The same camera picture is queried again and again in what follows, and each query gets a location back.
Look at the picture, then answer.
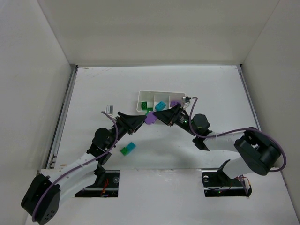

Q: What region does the teal rounded printed lego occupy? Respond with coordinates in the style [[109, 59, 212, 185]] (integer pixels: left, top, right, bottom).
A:
[[154, 101, 166, 111]]

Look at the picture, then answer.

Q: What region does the purple square lego brick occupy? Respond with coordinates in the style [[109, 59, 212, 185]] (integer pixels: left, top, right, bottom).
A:
[[170, 101, 180, 108]]

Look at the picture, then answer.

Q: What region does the green teal lego stack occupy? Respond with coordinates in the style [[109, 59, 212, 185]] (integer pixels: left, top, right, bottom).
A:
[[120, 142, 136, 156]]

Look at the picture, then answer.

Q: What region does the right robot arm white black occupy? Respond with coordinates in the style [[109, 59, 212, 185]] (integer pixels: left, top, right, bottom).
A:
[[154, 105, 282, 179]]

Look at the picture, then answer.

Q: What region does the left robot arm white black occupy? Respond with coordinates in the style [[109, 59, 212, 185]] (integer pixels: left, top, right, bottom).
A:
[[21, 112, 146, 225]]

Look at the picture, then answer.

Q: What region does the white three-compartment container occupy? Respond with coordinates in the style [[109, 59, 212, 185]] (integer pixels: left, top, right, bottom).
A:
[[136, 90, 186, 113]]

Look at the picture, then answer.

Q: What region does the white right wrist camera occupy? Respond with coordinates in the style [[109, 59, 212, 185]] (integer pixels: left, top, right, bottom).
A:
[[182, 96, 192, 109]]

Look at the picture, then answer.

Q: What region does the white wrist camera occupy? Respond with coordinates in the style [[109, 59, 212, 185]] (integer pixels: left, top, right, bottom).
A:
[[105, 105, 114, 116], [182, 96, 192, 109]]

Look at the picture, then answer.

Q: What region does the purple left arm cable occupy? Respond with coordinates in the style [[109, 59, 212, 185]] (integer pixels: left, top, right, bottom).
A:
[[31, 111, 119, 222]]

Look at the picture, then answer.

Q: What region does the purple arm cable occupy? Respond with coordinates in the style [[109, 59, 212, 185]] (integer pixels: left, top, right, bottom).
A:
[[31, 111, 119, 222], [189, 96, 287, 171]]

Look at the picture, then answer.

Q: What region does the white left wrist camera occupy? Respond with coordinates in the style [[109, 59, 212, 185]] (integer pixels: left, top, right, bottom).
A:
[[105, 105, 114, 116]]

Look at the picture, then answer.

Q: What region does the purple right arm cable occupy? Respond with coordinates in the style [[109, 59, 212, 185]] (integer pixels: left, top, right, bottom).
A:
[[189, 96, 287, 171]]

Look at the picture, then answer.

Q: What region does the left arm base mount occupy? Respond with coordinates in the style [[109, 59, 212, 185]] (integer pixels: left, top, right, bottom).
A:
[[75, 167, 120, 198]]

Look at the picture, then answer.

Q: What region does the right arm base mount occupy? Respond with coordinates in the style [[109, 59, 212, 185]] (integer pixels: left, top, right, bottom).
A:
[[202, 168, 252, 197]]

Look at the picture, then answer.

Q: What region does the right aluminium rail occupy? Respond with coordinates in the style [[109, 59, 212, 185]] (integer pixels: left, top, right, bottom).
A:
[[236, 63, 274, 167]]

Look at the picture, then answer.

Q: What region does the aluminium rail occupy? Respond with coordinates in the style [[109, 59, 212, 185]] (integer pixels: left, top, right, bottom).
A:
[[236, 63, 274, 167], [42, 64, 78, 169]]

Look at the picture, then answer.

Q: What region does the left aluminium rail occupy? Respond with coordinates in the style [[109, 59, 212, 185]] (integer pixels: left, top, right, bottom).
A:
[[42, 64, 78, 169]]

